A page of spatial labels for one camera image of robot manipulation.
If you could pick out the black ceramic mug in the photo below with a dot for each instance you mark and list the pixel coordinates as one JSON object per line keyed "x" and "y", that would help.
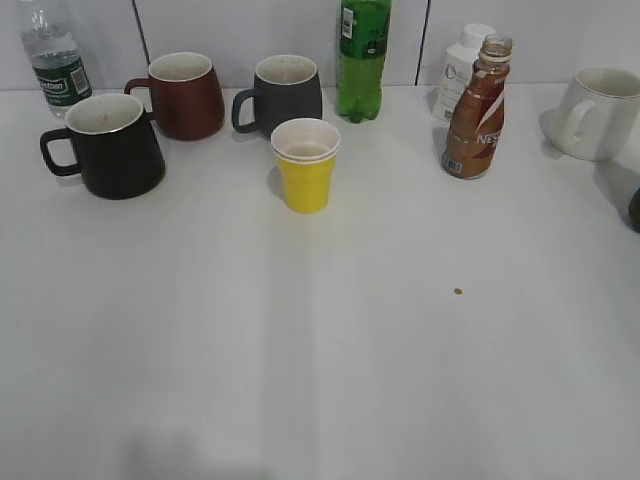
{"x": 116, "y": 150}

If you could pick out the white ceramic mug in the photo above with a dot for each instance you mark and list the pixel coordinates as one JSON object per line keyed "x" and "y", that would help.
{"x": 596, "y": 114}

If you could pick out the yellow paper cup stack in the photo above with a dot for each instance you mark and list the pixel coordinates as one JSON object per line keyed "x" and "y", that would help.
{"x": 306, "y": 150}

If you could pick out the clear water bottle green label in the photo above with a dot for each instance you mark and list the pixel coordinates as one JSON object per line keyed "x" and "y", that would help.
{"x": 47, "y": 36}

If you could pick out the white milk carton bottle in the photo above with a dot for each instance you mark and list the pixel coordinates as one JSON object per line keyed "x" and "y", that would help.
{"x": 458, "y": 69}

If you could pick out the green soda bottle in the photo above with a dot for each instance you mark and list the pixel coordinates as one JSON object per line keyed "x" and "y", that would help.
{"x": 364, "y": 29}

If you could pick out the dark object at right edge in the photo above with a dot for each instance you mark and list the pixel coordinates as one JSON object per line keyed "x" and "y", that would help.
{"x": 634, "y": 211}

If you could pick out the dark grey ceramic mug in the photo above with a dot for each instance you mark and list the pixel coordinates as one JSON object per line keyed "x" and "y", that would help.
{"x": 285, "y": 87}

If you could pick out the dark red ceramic mug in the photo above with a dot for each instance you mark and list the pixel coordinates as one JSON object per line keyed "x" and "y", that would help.
{"x": 186, "y": 97}

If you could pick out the brown coffee drink bottle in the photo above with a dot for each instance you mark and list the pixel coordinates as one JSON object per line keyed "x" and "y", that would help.
{"x": 478, "y": 117}

